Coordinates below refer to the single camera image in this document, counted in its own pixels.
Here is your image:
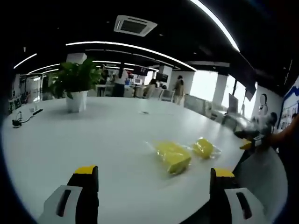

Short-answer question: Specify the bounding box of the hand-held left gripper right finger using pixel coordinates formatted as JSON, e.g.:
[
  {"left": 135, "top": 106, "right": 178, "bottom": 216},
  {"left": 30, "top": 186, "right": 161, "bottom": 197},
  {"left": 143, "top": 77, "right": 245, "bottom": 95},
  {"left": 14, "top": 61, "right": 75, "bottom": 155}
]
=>
[{"left": 209, "top": 167, "right": 269, "bottom": 224}]

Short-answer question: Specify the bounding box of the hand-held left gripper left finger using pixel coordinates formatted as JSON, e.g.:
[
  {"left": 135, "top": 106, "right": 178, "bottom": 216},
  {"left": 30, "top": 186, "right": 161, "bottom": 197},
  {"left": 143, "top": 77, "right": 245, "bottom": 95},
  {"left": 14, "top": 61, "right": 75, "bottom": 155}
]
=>
[{"left": 37, "top": 165, "right": 99, "bottom": 224}]

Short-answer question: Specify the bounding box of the small yellow silicone block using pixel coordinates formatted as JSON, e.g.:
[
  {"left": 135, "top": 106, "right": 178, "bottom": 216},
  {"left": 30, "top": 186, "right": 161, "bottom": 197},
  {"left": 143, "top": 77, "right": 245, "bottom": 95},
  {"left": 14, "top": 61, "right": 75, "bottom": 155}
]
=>
[{"left": 192, "top": 137, "right": 215, "bottom": 160}]

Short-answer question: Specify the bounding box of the large yellow silicone block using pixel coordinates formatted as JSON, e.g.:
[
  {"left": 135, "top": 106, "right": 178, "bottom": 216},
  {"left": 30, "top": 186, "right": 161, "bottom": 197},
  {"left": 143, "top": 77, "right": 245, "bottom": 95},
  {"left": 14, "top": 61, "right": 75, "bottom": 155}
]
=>
[{"left": 152, "top": 139, "right": 192, "bottom": 175}]

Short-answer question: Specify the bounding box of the grey office chair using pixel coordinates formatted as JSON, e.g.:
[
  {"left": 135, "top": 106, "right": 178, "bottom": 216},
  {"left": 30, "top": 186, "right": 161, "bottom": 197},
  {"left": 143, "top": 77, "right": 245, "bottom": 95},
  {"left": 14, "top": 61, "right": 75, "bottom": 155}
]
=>
[{"left": 160, "top": 89, "right": 175, "bottom": 102}]

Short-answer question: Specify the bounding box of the white plant pot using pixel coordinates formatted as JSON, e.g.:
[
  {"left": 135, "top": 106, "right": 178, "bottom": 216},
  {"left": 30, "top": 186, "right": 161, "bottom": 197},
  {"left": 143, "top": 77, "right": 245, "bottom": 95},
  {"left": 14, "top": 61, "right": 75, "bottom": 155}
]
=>
[{"left": 65, "top": 90, "right": 89, "bottom": 114}]

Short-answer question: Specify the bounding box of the long ceiling light strip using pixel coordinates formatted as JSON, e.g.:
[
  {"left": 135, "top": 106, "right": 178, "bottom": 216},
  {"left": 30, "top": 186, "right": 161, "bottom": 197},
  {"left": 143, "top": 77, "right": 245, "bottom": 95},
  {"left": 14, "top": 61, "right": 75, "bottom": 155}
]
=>
[{"left": 189, "top": 0, "right": 241, "bottom": 52}]

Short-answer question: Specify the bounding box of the green potted plant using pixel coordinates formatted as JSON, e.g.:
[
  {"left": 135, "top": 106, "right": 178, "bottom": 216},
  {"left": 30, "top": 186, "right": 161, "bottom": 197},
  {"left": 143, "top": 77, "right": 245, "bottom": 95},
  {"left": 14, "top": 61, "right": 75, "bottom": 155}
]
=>
[{"left": 49, "top": 57, "right": 104, "bottom": 99}]

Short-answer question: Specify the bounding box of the curved ceiling light strip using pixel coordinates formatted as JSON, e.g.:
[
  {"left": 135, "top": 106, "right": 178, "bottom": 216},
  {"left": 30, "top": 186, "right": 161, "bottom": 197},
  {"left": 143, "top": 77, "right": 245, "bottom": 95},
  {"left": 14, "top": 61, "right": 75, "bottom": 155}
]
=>
[{"left": 65, "top": 41, "right": 197, "bottom": 71}]

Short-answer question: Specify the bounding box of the ceiling air conditioner vent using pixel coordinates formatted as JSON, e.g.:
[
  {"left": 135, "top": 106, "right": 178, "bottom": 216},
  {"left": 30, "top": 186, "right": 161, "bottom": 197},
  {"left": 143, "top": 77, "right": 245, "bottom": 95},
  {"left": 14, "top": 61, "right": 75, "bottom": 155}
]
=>
[{"left": 113, "top": 14, "right": 158, "bottom": 38}]

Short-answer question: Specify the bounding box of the penguin wall figure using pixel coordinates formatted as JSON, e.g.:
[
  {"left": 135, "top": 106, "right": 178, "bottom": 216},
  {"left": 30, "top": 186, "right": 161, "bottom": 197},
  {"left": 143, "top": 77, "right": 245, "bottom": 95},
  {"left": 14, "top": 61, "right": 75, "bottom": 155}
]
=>
[{"left": 257, "top": 93, "right": 270, "bottom": 115}]

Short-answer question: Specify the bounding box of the wall poster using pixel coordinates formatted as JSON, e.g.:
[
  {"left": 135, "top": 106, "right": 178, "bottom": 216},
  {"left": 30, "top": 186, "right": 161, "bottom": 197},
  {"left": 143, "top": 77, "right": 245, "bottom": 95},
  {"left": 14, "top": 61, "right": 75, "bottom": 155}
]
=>
[{"left": 279, "top": 80, "right": 299, "bottom": 131}]

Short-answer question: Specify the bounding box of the black cable with plug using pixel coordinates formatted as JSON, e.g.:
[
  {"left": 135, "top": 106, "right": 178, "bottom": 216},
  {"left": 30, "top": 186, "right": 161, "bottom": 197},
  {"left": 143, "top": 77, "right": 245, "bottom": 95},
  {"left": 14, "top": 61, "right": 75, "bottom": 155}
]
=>
[{"left": 11, "top": 111, "right": 33, "bottom": 128}]

